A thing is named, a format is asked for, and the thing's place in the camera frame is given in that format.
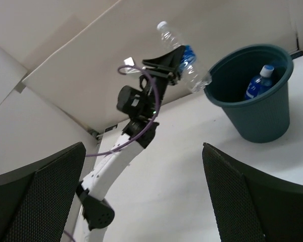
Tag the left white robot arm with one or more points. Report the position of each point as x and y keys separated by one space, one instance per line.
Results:
x=142 y=106

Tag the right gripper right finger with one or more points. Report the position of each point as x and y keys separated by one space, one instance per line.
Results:
x=250 y=205

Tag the large blue label bottle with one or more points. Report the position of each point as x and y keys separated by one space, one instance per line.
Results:
x=261 y=83

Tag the dark teal plastic bin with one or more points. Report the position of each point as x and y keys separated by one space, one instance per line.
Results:
x=265 y=117

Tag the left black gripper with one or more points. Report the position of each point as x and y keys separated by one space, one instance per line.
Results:
x=162 y=70

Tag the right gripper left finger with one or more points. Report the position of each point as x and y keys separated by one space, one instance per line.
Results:
x=35 y=199

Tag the small blue label bottle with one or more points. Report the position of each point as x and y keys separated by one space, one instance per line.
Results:
x=193 y=73

